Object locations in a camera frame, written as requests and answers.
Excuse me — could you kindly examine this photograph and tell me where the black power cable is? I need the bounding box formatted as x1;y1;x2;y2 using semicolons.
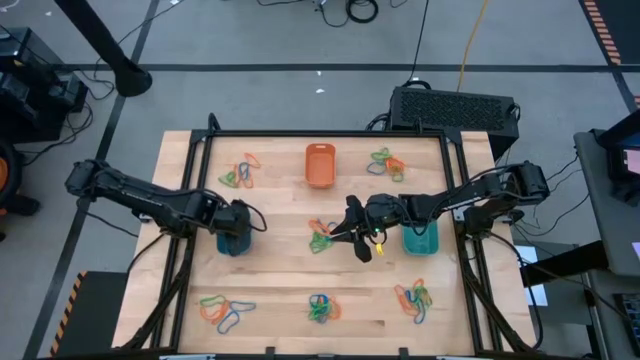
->
402;0;432;90

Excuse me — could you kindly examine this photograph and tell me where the dark grey desk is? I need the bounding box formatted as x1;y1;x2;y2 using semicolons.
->
572;128;640;279

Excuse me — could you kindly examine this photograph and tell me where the blue plastic basket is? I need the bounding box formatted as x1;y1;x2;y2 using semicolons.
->
216;229;253;258

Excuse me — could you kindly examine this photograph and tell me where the black laptop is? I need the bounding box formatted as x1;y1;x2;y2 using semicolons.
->
596;108;640;204

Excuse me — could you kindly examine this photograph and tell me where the black pole stand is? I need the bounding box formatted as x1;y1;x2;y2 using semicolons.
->
53;0;154;99

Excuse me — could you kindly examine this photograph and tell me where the black aluminium table frame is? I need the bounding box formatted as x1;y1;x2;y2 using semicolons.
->
119;112;539;360

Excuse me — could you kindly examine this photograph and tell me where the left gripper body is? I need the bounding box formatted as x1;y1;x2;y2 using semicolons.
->
212;198;253;237

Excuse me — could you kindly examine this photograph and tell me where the black beam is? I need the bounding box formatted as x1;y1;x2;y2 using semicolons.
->
518;239;610;287

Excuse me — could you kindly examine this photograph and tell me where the black cable coil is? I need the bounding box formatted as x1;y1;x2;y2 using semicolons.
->
345;0;380;25

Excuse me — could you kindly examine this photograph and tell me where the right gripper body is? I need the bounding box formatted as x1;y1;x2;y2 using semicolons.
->
343;193;404;265

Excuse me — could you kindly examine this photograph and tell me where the black mat with hazard stripes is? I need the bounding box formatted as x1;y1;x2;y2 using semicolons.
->
578;0;640;67
48;270;130;359

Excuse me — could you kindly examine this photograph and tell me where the yellow power cable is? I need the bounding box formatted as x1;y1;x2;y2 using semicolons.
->
455;0;490;94

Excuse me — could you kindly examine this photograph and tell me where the black computer tower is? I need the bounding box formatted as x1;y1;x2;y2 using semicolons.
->
388;85;522;162

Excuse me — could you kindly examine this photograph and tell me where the black orange wheeled device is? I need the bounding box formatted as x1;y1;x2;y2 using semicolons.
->
0;138;42;242

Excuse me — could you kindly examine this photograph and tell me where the black keyboard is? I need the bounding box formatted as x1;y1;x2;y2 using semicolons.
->
613;292;640;354

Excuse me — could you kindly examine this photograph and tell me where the orange plastic basket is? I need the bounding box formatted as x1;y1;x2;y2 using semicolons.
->
304;142;337;190

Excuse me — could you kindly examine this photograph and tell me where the teal plastic basket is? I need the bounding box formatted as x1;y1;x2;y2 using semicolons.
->
401;219;441;257

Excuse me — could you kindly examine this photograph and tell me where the black equipment cart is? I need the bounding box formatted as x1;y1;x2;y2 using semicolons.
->
0;25;90;145

